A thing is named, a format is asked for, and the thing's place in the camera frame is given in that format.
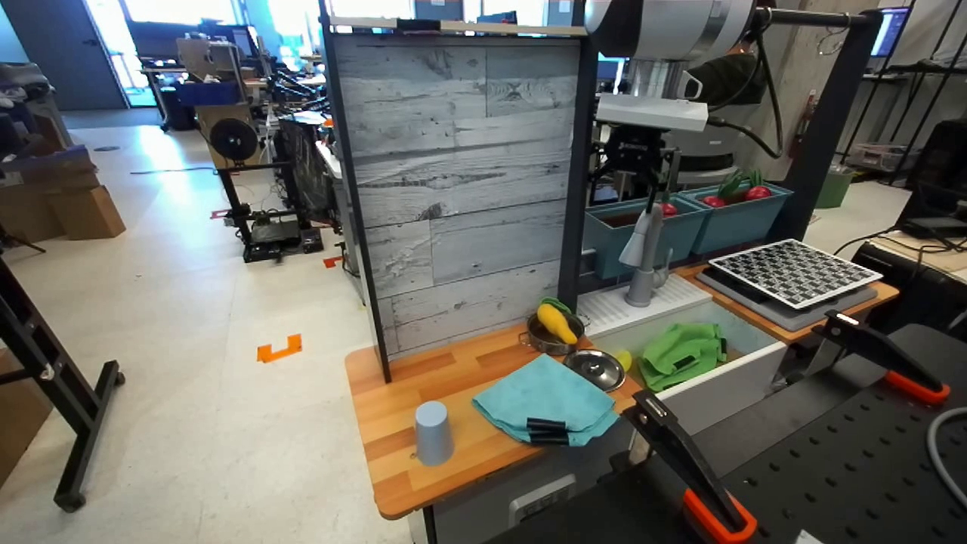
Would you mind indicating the grey wood-print back panel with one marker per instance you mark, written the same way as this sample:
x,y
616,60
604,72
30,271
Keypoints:
x,y
455,183

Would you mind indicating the grey tap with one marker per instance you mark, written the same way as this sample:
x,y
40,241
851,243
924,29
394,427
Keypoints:
x,y
646,258

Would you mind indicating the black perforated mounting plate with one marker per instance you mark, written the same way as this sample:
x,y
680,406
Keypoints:
x,y
857,472

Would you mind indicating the dark bowl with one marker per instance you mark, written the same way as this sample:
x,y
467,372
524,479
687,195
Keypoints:
x,y
549,346

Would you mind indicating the small metal bowl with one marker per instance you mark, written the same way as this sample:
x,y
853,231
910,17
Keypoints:
x,y
593,371

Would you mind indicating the white sink basin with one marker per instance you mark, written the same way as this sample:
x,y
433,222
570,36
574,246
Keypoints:
x,y
736,368

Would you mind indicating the red toy radish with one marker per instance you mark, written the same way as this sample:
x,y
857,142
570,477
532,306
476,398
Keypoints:
x,y
665,209
742,190

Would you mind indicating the wooden board beside sink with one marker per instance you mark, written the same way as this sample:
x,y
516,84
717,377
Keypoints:
x,y
805,320

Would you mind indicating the stacked cardboard boxes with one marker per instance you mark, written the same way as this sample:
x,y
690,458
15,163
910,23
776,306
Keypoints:
x,y
62,199

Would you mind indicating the small yellow banana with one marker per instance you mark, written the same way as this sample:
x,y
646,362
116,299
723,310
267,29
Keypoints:
x,y
625,362

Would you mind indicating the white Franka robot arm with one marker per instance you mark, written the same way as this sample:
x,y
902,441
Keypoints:
x,y
668,50

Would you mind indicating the grey cup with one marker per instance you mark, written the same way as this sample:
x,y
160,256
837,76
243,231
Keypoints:
x,y
433,438

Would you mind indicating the teal planter box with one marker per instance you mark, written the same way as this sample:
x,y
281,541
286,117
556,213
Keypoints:
x,y
608,246
745,222

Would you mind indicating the black metal floor stand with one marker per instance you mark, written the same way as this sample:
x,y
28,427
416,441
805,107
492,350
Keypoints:
x,y
50,381

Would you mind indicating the black frame side post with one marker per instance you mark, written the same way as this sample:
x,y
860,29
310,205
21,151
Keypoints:
x,y
831,123

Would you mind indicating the checkerboard calibration board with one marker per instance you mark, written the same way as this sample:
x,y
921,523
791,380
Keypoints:
x,y
793,273

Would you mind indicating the green cloth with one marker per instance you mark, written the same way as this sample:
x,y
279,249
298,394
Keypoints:
x,y
684,353

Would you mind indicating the black clip on cloth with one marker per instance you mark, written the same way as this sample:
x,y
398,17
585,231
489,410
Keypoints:
x,y
549,429

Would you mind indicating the black wheeled equipment stand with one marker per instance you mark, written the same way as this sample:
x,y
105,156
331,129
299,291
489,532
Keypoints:
x,y
259,183

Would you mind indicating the teal cloth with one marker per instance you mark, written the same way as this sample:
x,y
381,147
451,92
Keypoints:
x,y
538,394

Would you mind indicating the wooden countertop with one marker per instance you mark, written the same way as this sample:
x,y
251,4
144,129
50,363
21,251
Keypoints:
x,y
423,389

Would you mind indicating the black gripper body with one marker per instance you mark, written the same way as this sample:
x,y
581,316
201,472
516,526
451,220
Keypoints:
x,y
635,156

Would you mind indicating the yellow toy squash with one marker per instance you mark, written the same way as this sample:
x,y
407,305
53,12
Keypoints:
x,y
556,321

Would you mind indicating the grey door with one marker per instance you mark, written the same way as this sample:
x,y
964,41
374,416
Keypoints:
x,y
62,50

